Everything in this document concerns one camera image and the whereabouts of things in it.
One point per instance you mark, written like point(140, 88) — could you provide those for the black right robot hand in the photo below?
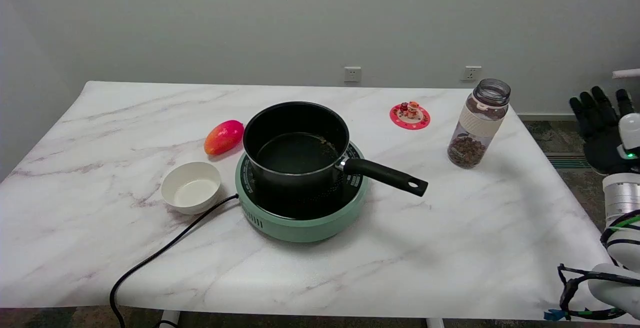
point(601, 137)

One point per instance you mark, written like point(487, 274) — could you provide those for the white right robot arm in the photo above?
point(624, 203)

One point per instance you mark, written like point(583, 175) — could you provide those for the clear bottle with brown contents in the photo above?
point(475, 128)

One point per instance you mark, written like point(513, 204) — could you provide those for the red coaster with figurines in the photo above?
point(410, 116)

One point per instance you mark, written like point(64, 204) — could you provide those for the white table leg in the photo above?
point(435, 322)
point(169, 319)

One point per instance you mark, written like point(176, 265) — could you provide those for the green induction cooker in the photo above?
point(300, 220)

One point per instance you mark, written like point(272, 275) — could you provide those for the red yellow mango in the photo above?
point(223, 137)

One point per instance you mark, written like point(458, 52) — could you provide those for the white ceramic bowl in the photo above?
point(191, 188)

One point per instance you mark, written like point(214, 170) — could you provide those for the white bar at wall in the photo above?
point(626, 73)

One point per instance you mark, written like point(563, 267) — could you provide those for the white wall socket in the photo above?
point(471, 73)
point(352, 74)

